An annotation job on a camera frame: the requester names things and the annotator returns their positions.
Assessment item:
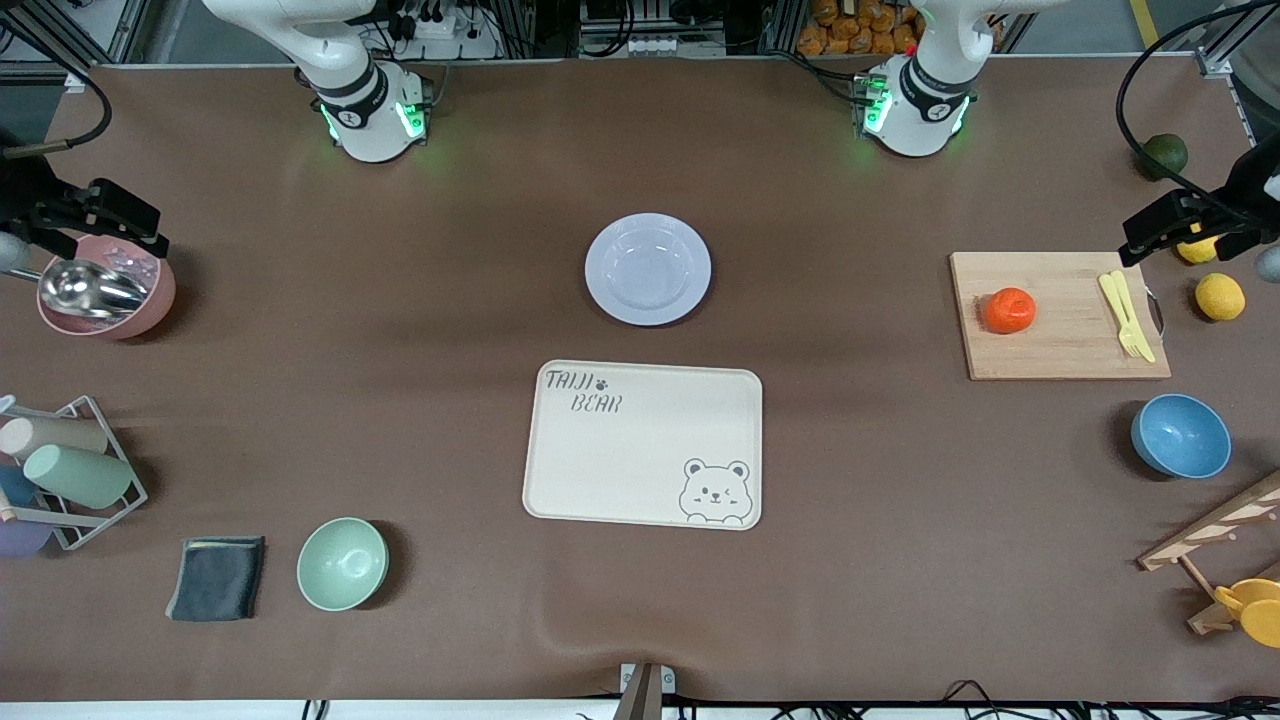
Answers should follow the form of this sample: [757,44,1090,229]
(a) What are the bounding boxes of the orange mandarin fruit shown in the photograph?
[984,288,1037,335]

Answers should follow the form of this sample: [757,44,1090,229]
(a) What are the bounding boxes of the pale lavender round plate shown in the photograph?
[585,213,713,327]

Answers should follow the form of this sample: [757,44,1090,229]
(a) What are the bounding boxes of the clear ice cubes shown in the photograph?
[95,240,161,286]

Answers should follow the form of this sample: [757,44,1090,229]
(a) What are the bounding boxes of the shiny metal scoop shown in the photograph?
[0,258,151,321]

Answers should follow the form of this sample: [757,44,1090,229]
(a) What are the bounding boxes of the dark green avocado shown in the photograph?
[1143,133,1189,181]

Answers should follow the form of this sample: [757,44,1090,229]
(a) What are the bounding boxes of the yellow plastic fork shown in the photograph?
[1098,273,1144,359]

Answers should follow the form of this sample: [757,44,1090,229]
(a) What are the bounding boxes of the pink bowl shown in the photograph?
[37,234,177,341]

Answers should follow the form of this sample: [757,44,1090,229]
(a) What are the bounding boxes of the yellow plastic knife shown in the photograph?
[1110,270,1157,363]

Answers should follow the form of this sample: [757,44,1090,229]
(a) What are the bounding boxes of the wooden cutting board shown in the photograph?
[948,250,1173,382]

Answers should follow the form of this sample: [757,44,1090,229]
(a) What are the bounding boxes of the blue bowl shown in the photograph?
[1131,393,1232,480]

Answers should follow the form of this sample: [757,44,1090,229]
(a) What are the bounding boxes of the beige cup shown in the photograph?
[0,415,109,461]

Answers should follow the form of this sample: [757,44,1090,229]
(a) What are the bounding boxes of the sage green cup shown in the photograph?
[23,444,134,509]

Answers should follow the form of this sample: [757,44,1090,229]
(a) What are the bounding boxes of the wooden drying rack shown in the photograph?
[1138,470,1280,636]

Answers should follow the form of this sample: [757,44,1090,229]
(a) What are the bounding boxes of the purple cup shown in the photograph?
[0,520,53,558]

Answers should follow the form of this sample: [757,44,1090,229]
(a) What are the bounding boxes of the bag of orange fruits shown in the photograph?
[797,0,926,56]

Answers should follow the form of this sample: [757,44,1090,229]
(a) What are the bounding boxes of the yellow mug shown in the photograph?
[1215,578,1280,649]

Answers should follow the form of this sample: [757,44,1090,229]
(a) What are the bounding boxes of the white power strip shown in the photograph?
[400,0,501,61]

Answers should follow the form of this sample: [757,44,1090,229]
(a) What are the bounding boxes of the folded dark grey cloth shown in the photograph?
[165,537,266,623]

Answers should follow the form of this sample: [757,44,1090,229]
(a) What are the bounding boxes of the mint green bowl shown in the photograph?
[297,517,389,612]

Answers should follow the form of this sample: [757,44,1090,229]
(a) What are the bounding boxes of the cream bear print tray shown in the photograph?
[522,360,763,531]

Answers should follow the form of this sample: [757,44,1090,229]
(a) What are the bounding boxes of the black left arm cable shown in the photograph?
[1116,0,1280,216]

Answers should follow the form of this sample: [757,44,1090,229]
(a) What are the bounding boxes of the grey wire cup rack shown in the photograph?
[0,395,149,551]

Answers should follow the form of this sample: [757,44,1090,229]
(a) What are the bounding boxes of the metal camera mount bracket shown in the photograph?
[615,663,676,720]

